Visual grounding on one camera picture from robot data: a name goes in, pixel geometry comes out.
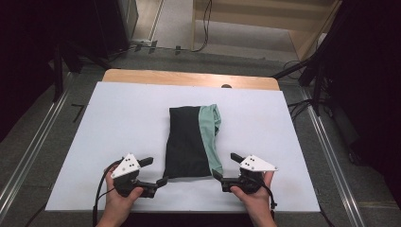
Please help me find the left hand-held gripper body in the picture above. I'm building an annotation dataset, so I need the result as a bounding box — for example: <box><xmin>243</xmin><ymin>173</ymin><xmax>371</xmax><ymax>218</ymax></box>
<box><xmin>111</xmin><ymin>152</ymin><xmax>159</xmax><ymax>199</ymax></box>

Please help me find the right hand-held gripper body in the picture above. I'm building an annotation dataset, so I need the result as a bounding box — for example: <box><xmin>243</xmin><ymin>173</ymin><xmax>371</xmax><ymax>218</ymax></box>
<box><xmin>221</xmin><ymin>154</ymin><xmax>279</xmax><ymax>194</ymax></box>

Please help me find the black and green T-shirt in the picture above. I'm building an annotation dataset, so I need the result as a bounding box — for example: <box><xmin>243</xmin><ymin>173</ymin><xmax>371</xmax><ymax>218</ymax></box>
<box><xmin>163</xmin><ymin>103</ymin><xmax>224</xmax><ymax>180</ymax></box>

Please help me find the person's left hand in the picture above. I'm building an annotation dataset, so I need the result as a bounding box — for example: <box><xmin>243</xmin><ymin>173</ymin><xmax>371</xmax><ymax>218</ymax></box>
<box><xmin>105</xmin><ymin>173</ymin><xmax>145</xmax><ymax>218</ymax></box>

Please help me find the person's right hand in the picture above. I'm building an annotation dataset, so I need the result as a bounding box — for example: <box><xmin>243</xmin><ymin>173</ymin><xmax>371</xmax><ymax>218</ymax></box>
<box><xmin>230</xmin><ymin>171</ymin><xmax>275</xmax><ymax>220</ymax></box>

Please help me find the white board mat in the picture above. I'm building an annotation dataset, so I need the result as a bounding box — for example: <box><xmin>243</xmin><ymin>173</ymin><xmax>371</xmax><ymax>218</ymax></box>
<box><xmin>44</xmin><ymin>80</ymin><xmax>322</xmax><ymax>213</ymax></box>

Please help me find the person's dark clothing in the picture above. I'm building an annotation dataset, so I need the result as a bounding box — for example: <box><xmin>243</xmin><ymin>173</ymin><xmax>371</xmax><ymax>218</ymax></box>
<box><xmin>121</xmin><ymin>211</ymin><xmax>254</xmax><ymax>227</ymax></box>

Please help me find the black tripod stand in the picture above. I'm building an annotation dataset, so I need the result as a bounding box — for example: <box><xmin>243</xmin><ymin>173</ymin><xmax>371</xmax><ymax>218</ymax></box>
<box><xmin>271</xmin><ymin>51</ymin><xmax>330</xmax><ymax>117</ymax></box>
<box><xmin>51</xmin><ymin>39</ymin><xmax>113</xmax><ymax>103</ymax></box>

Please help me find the wooden shelf unit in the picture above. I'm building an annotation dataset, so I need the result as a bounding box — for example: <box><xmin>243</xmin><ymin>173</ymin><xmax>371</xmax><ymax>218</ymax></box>
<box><xmin>191</xmin><ymin>0</ymin><xmax>343</xmax><ymax>61</ymax></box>

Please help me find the black cabinet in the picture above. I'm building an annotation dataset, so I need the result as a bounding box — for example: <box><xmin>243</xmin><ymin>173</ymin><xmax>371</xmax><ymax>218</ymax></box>
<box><xmin>94</xmin><ymin>0</ymin><xmax>140</xmax><ymax>60</ymax></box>

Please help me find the dark curtain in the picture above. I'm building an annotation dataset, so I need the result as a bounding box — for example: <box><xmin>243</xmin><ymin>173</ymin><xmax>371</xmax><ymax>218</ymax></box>
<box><xmin>0</xmin><ymin>0</ymin><xmax>122</xmax><ymax>143</ymax></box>
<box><xmin>315</xmin><ymin>0</ymin><xmax>401</xmax><ymax>209</ymax></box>

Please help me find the right hand-held gripper cable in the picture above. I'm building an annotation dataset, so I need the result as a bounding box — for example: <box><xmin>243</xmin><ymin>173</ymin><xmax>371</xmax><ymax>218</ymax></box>
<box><xmin>261</xmin><ymin>183</ymin><xmax>278</xmax><ymax>221</ymax></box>

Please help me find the hand-held gripper cable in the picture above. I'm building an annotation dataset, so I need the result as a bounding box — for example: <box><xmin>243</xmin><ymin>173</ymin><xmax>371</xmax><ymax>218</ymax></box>
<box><xmin>261</xmin><ymin>183</ymin><xmax>278</xmax><ymax>221</ymax></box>
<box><xmin>92</xmin><ymin>159</ymin><xmax>122</xmax><ymax>227</ymax></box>

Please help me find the left hand-held gripper cable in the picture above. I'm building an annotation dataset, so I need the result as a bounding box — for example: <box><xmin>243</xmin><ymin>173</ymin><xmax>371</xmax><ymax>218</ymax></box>
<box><xmin>92</xmin><ymin>159</ymin><xmax>122</xmax><ymax>227</ymax></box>

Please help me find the metal floor rail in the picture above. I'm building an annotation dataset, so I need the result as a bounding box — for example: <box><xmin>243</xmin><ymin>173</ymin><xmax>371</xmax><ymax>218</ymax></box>
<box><xmin>299</xmin><ymin>86</ymin><xmax>368</xmax><ymax>227</ymax></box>
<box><xmin>0</xmin><ymin>74</ymin><xmax>75</xmax><ymax>218</ymax></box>

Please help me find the black floor cable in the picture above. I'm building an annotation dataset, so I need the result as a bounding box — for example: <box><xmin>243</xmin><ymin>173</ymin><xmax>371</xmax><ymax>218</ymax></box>
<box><xmin>286</xmin><ymin>98</ymin><xmax>314</xmax><ymax>123</ymax></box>

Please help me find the black hanging cable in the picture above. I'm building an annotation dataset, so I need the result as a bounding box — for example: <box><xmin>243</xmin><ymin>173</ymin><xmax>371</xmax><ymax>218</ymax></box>
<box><xmin>191</xmin><ymin>0</ymin><xmax>213</xmax><ymax>53</ymax></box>

